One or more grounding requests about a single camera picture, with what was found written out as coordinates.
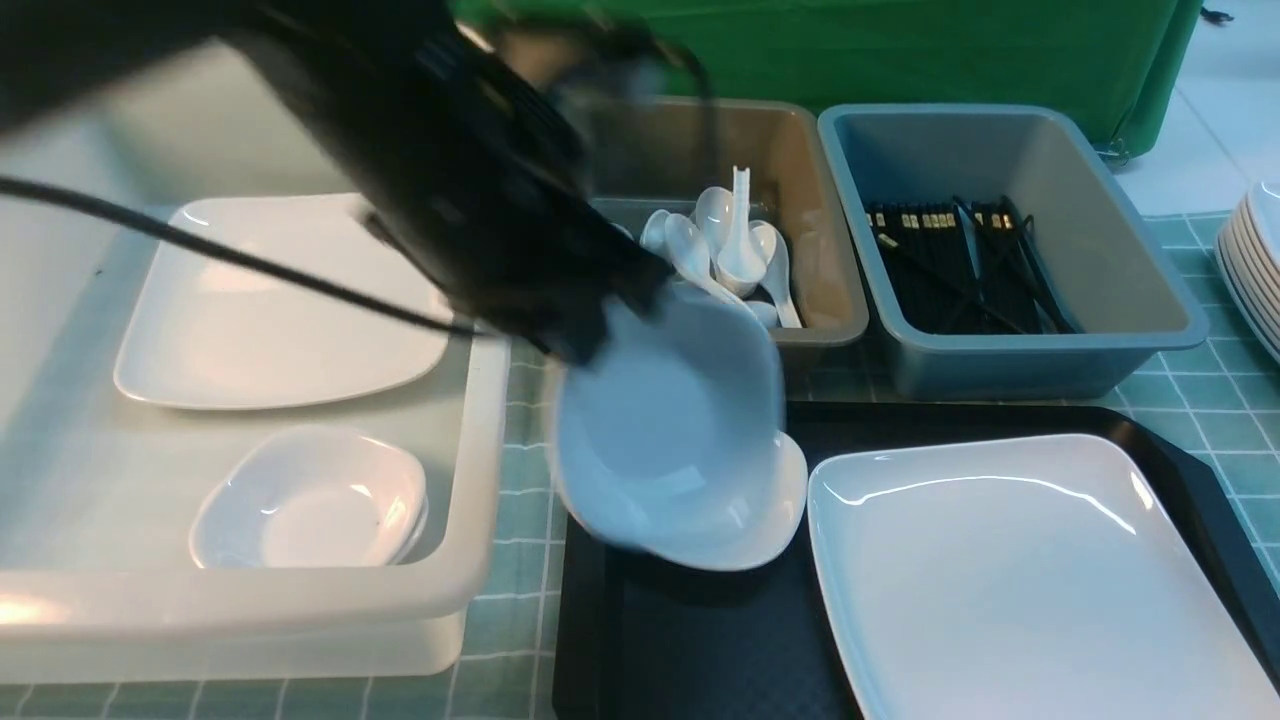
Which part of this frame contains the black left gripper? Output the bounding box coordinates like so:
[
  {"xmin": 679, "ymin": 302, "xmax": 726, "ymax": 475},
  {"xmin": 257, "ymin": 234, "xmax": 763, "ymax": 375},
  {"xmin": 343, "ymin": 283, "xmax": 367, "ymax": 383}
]
[{"xmin": 239, "ymin": 20, "xmax": 673, "ymax": 366}]

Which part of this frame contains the white deep bowl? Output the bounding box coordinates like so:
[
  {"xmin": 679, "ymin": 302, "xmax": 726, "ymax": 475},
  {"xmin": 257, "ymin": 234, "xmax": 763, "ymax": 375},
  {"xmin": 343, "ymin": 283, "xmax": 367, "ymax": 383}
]
[{"xmin": 545, "ymin": 282, "xmax": 785, "ymax": 530}]

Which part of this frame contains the white shallow bowl with spoon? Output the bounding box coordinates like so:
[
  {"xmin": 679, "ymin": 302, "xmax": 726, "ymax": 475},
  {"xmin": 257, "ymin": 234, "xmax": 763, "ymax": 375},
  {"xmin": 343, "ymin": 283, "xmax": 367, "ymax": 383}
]
[{"xmin": 584, "ymin": 432, "xmax": 809, "ymax": 573}]

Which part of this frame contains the large white rice plate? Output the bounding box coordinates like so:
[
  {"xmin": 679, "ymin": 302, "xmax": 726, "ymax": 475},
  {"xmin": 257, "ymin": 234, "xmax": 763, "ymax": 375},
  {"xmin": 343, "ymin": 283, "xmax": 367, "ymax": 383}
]
[{"xmin": 806, "ymin": 434, "xmax": 1279, "ymax": 719}]

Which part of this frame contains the white ceramic soup spoon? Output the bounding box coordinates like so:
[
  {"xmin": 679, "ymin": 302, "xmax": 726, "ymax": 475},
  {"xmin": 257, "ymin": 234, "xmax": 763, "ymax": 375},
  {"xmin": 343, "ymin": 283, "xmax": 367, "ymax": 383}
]
[{"xmin": 663, "ymin": 213, "xmax": 759, "ymax": 320}]

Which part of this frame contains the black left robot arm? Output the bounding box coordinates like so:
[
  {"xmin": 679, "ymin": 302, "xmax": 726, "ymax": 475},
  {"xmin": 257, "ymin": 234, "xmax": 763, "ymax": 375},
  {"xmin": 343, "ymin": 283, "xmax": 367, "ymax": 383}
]
[{"xmin": 1, "ymin": 1, "xmax": 673, "ymax": 365}]

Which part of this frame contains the white square plate in tub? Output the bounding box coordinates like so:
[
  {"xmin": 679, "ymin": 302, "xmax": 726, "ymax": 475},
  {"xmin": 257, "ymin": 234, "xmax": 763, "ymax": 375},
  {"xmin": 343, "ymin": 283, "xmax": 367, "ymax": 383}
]
[{"xmin": 114, "ymin": 193, "xmax": 453, "ymax": 410}]

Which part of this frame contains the pile of white spoons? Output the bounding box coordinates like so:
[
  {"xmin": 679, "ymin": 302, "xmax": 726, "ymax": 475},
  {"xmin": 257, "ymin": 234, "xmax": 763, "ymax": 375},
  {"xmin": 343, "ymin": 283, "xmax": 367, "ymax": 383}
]
[{"xmin": 616, "ymin": 167, "xmax": 804, "ymax": 329}]

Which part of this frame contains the grey-brown spoon bin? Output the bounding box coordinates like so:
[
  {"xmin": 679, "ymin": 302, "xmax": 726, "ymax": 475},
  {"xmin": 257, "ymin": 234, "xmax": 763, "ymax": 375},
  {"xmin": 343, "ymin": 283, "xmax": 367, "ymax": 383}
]
[{"xmin": 579, "ymin": 97, "xmax": 870, "ymax": 395}]

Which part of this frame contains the black serving tray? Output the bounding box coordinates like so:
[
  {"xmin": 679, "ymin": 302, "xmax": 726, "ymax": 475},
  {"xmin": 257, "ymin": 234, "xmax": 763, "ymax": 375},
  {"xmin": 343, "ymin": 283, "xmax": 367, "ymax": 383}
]
[{"xmin": 550, "ymin": 401, "xmax": 1279, "ymax": 719}]

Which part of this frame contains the white bowl in tub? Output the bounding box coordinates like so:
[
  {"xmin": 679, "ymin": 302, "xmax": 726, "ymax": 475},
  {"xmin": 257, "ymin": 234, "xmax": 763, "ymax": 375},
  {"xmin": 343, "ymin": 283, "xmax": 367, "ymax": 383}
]
[{"xmin": 188, "ymin": 425, "xmax": 429, "ymax": 569}]

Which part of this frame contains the green checked tablecloth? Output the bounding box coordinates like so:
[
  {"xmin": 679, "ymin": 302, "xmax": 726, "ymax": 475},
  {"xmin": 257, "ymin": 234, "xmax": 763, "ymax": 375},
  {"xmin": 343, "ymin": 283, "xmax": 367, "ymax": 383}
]
[{"xmin": 3, "ymin": 211, "xmax": 1277, "ymax": 719}]

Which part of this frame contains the pile of black chopsticks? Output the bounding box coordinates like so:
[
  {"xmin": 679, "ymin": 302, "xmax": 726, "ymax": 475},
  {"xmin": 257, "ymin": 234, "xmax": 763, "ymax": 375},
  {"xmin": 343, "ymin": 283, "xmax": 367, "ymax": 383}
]
[{"xmin": 864, "ymin": 196, "xmax": 1082, "ymax": 336}]

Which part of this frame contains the blue-grey chopstick bin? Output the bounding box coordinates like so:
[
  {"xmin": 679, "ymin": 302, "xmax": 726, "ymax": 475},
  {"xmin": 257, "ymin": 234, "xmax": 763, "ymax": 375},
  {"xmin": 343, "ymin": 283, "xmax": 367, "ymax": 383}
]
[{"xmin": 818, "ymin": 104, "xmax": 1208, "ymax": 401}]

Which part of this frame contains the large white plastic tub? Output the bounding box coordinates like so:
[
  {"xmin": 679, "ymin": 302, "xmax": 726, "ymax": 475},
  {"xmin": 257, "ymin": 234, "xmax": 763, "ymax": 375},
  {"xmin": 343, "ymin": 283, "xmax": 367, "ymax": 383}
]
[{"xmin": 0, "ymin": 37, "xmax": 536, "ymax": 685}]

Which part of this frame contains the green backdrop cloth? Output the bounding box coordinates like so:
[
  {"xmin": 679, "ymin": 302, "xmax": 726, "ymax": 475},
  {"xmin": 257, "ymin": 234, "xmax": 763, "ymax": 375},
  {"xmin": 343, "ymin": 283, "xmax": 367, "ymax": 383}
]
[{"xmin": 452, "ymin": 1, "xmax": 1201, "ymax": 161}]

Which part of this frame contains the stack of white plates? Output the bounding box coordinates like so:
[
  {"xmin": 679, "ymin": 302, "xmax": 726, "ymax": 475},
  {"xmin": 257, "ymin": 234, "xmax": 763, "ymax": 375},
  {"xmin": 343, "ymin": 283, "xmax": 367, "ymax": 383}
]
[{"xmin": 1213, "ymin": 179, "xmax": 1279, "ymax": 361}]

